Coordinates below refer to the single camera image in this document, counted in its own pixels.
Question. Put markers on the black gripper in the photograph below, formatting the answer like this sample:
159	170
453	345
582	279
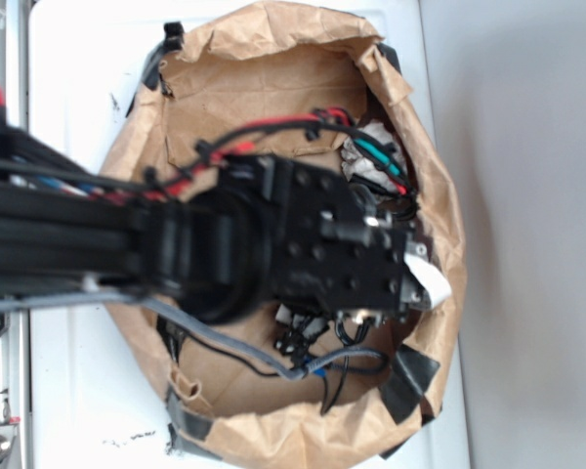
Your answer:
333	252

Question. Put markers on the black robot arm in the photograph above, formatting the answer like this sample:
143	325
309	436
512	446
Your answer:
271	229

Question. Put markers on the crumpled white paper ball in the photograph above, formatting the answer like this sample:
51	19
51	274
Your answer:
355	164

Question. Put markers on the brown paper bag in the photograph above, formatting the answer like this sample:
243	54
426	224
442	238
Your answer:
265	59

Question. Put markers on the black tape front right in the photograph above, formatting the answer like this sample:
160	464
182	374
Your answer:
411	376

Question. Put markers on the black tape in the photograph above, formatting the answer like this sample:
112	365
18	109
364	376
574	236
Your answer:
390	54
172	42
190	421
411	376

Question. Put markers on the black tape back right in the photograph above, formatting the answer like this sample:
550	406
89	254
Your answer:
390	54

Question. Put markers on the black tape front left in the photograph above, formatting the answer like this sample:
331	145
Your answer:
190	421

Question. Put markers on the black tape back left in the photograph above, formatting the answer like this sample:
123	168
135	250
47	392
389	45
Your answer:
172	42

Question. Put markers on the aluminium frame rail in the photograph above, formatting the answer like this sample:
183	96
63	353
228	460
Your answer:
15	439

